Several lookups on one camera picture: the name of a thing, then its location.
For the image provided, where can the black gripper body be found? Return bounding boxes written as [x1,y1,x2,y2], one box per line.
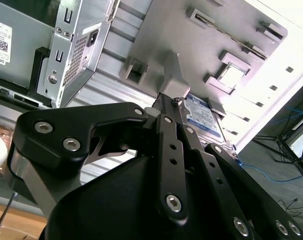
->
[40,154,232,240]

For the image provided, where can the hard disk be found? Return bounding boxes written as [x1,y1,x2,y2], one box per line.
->
[177,93,240,161]

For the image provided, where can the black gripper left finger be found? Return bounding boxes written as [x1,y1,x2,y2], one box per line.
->
[6,92,190,227]

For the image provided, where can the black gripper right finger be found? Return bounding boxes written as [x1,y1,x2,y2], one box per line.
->
[177,123,303,240]

